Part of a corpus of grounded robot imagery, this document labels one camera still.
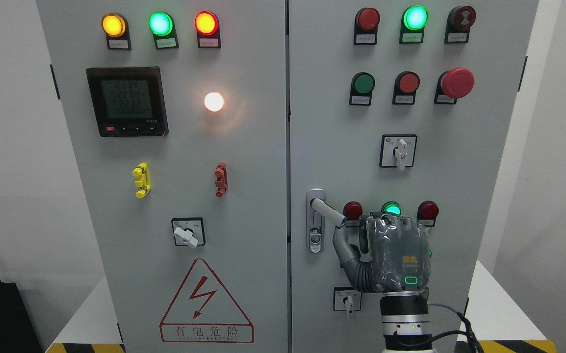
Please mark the silver door handle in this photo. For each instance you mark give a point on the silver door handle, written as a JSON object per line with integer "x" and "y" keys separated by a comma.
{"x": 317, "y": 213}

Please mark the left grey cabinet door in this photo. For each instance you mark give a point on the left grey cabinet door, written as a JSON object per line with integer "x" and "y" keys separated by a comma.
{"x": 246, "y": 228}

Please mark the grey cabinet door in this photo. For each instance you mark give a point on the grey cabinet door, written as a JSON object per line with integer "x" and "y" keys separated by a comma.
{"x": 246, "y": 228}
{"x": 335, "y": 146}

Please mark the right grey cabinet door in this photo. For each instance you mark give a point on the right grey cabinet door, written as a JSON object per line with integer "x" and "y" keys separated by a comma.
{"x": 335, "y": 146}

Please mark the red terminal connector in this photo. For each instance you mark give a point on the red terminal connector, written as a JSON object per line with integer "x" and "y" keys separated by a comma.
{"x": 221, "y": 183}

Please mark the dark red indicator middle left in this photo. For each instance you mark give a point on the dark red indicator middle left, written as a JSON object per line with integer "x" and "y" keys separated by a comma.
{"x": 353, "y": 212}

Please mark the dark red indicator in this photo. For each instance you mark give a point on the dark red indicator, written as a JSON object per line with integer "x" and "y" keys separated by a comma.
{"x": 427, "y": 213}
{"x": 365, "y": 26}
{"x": 353, "y": 212}

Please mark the white lit indicator lamp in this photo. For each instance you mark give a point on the white lit indicator lamp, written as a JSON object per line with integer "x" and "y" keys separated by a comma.
{"x": 214, "y": 101}

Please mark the green lit indicator middle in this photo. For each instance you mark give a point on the green lit indicator middle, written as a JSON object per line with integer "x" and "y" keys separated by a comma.
{"x": 391, "y": 207}

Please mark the green lit indicator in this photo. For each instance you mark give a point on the green lit indicator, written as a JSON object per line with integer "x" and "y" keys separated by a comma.
{"x": 413, "y": 23}
{"x": 391, "y": 207}

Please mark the green push button upper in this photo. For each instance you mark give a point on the green push button upper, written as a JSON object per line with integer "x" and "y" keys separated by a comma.
{"x": 361, "y": 89}

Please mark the yellow terminal connector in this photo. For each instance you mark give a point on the yellow terminal connector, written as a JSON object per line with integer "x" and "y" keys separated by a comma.
{"x": 142, "y": 180}

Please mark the dark red indicator middle right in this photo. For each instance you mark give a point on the dark red indicator middle right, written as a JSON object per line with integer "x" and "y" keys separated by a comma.
{"x": 427, "y": 213}

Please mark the red push button upper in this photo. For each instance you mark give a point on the red push button upper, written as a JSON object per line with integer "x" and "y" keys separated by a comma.
{"x": 405, "y": 88}

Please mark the red electric hazard warning sticker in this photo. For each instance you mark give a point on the red electric hazard warning sticker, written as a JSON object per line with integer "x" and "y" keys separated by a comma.
{"x": 204, "y": 311}

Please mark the red lit indicator light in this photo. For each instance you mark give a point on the red lit indicator light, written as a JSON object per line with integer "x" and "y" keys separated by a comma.
{"x": 207, "y": 30}

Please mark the black digital power meter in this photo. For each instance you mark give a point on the black digital power meter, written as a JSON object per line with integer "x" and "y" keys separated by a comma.
{"x": 128, "y": 101}

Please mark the dark red indicator top right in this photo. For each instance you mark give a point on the dark red indicator top right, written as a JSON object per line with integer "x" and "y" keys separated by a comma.
{"x": 365, "y": 26}

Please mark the green indicator light top left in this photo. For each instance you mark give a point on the green indicator light top left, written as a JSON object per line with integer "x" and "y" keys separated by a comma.
{"x": 163, "y": 29}

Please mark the red emergency stop button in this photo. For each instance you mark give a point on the red emergency stop button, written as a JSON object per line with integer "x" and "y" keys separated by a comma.
{"x": 453, "y": 84}

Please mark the green lit indicator top right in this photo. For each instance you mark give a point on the green lit indicator top right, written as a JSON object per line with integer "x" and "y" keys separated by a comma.
{"x": 413, "y": 23}

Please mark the yellow indicator light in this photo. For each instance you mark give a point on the yellow indicator light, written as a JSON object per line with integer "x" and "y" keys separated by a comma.
{"x": 116, "y": 30}

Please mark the dark red buzzer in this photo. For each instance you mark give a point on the dark red buzzer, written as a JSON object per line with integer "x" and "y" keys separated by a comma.
{"x": 459, "y": 22}

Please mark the white platform with hazard stripes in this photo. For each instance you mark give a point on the white platform with hazard stripes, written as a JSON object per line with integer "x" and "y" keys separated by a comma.
{"x": 499, "y": 323}

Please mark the black box at left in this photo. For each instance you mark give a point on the black box at left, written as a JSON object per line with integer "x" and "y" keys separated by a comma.
{"x": 17, "y": 334}

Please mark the left door white selector switch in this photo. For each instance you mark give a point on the left door white selector switch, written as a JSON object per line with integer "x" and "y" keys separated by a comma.
{"x": 188, "y": 232}

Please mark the white selector switch upper right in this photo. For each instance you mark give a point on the white selector switch upper right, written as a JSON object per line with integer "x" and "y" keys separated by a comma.
{"x": 398, "y": 151}

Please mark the white selector switch lower right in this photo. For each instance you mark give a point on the white selector switch lower right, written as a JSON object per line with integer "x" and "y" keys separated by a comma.
{"x": 346, "y": 299}

